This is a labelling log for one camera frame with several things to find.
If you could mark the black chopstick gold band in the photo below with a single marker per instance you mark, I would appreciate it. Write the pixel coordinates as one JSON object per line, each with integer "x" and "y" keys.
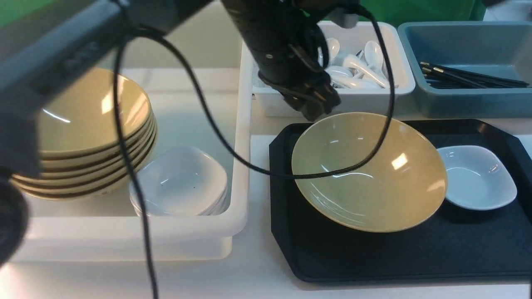
{"x": 444, "y": 77}

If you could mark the white ceramic soup spoon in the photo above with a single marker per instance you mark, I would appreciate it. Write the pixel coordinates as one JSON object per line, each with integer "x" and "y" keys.
{"x": 374, "y": 58}

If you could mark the yellow stacked bowl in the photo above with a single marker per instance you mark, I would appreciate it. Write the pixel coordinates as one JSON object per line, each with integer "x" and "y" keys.
{"x": 68, "y": 168}
{"x": 113, "y": 168}
{"x": 97, "y": 188}
{"x": 98, "y": 82}
{"x": 79, "y": 132}

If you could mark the white soup spoon upright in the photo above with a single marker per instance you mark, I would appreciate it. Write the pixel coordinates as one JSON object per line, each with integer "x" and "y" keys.
{"x": 352, "y": 61}

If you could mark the green cloth backdrop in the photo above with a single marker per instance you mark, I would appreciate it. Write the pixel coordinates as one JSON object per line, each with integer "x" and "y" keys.
{"x": 397, "y": 12}

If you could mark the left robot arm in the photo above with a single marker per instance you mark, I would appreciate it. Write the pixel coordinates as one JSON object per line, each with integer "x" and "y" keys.
{"x": 52, "y": 46}

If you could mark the small white spoon bin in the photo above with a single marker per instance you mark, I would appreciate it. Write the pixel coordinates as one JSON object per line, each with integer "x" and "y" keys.
{"x": 351, "y": 40}

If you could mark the yellow noodle bowl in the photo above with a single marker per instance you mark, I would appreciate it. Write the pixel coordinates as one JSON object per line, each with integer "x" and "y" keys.
{"x": 403, "y": 185}

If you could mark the black plastic serving tray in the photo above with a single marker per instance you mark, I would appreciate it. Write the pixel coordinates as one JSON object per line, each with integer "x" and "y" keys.
{"x": 454, "y": 245}

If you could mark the bottom yellow stacked bowl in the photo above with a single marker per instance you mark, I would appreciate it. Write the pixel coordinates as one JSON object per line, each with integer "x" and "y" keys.
{"x": 97, "y": 188}

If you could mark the top stacked white dish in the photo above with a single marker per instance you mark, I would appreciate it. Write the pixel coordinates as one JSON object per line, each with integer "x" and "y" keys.
{"x": 184, "y": 181}

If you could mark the top yellow stacked bowl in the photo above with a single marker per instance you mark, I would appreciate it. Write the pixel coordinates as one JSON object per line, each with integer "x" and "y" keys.
{"x": 98, "y": 82}

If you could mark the large white plastic bin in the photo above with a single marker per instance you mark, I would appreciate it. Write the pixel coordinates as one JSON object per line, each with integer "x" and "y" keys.
{"x": 106, "y": 229}

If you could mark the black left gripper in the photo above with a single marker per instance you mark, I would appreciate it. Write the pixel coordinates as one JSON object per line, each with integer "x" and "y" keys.
{"x": 289, "y": 64}

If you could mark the white square sauce dish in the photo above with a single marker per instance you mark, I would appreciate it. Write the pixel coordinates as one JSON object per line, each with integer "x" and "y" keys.
{"x": 476, "y": 178}

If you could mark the blue-grey chopstick bin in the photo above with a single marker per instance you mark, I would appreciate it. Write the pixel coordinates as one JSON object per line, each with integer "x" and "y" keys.
{"x": 500, "y": 49}

